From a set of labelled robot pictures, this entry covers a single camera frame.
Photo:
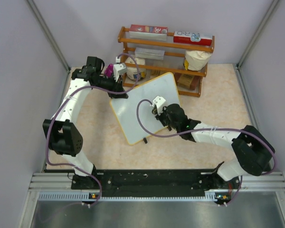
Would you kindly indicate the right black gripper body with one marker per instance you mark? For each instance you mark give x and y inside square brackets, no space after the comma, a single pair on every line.
[164,119]

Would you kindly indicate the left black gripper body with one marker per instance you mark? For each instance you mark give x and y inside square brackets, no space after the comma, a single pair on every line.
[109,84]

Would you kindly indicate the yellow framed whiteboard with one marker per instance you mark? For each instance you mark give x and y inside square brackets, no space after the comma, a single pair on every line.
[137,108]

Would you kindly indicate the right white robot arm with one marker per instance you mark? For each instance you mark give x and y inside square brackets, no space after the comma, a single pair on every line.
[253,152]

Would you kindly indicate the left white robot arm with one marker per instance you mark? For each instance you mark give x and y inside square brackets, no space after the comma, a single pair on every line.
[62,135]

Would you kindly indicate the purple snack bag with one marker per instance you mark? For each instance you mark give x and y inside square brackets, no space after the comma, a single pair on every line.
[109,72]

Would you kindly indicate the white round tub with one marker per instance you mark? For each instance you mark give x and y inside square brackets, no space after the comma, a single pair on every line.
[132,71]

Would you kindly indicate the brown scouring pad pack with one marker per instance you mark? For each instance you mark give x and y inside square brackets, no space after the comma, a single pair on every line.
[189,82]

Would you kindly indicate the clear plastic box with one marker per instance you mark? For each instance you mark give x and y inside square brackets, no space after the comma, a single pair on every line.
[149,53]

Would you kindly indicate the orange wooden shelf rack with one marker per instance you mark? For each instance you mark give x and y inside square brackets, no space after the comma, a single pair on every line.
[173,58]

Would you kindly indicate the red foil box left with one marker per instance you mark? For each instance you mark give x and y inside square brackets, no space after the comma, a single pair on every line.
[148,29]

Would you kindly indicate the cream paper bag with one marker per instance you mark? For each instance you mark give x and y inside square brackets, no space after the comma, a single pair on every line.
[196,60]

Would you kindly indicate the red white box right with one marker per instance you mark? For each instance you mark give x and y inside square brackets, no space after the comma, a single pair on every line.
[192,38]

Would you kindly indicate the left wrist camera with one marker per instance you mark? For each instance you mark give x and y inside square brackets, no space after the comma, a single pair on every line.
[119,68]

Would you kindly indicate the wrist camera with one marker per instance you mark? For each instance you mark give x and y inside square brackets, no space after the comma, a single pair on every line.
[158,103]
[119,68]

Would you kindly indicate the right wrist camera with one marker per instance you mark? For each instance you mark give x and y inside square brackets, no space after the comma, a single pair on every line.
[158,103]

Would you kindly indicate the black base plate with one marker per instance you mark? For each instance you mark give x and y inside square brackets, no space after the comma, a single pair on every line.
[154,183]

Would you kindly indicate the aluminium frame post right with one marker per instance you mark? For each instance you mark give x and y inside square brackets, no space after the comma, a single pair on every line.
[258,32]

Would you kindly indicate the aluminium frame post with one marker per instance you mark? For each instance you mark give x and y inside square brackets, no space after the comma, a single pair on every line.
[258,32]
[48,34]

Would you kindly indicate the aluminium frame post left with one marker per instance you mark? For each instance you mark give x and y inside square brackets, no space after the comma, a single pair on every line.
[48,34]

